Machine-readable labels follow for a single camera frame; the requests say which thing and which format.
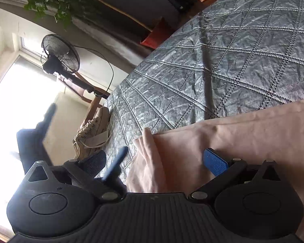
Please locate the wooden chair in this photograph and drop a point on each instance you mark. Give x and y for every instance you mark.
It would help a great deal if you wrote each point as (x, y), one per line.
(91, 101)

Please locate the black standing fan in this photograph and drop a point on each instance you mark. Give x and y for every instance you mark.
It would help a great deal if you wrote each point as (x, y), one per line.
(60, 55)

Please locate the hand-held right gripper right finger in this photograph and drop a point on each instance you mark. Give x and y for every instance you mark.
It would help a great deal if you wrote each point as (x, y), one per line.
(215, 162)

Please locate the pink pants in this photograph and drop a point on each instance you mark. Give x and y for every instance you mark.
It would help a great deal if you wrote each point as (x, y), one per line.
(243, 136)

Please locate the silver quilted blanket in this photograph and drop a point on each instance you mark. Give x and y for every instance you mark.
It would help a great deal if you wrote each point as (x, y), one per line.
(217, 68)

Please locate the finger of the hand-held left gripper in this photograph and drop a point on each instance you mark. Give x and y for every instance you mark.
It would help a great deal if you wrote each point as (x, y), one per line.
(116, 160)
(31, 146)

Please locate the beige canvas sneaker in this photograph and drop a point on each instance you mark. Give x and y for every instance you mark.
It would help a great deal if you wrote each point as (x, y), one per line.
(83, 149)
(96, 125)

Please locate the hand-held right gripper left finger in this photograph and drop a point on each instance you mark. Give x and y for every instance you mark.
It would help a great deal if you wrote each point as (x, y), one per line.
(93, 163)

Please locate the red plant pot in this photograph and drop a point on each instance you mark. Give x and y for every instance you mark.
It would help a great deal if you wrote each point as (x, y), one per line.
(157, 35)

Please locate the grey curtain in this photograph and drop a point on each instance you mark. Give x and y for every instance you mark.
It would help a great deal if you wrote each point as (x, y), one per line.
(96, 35)

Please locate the bright window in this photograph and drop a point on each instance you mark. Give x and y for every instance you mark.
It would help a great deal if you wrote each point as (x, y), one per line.
(15, 101)

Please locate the paper hang tag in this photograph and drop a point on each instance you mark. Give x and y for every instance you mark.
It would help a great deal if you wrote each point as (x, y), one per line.
(97, 139)

